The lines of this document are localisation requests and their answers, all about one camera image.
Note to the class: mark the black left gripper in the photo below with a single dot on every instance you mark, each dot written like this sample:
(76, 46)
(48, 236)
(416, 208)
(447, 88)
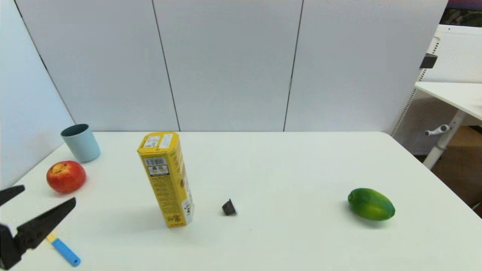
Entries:
(9, 248)

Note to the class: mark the red apple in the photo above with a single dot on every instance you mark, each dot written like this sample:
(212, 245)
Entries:
(66, 177)

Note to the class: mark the white pegboard panel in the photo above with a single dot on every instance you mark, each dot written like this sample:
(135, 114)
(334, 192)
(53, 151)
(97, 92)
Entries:
(459, 56)

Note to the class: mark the green mango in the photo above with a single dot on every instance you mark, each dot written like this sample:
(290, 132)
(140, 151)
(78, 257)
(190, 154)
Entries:
(371, 204)

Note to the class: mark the light blue cup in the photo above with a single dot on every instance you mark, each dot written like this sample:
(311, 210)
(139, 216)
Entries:
(83, 146)

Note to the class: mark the black clamp on pegboard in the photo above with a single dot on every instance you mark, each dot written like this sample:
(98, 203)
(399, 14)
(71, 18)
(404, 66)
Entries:
(428, 61)

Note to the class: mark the dark coffee capsule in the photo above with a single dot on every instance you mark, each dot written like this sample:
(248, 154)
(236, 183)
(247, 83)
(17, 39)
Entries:
(229, 207)

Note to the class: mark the white side desk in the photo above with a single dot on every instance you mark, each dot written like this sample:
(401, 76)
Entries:
(455, 98)

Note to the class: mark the yellow carton box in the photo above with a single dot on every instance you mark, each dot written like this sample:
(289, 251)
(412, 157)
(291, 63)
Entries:
(167, 184)

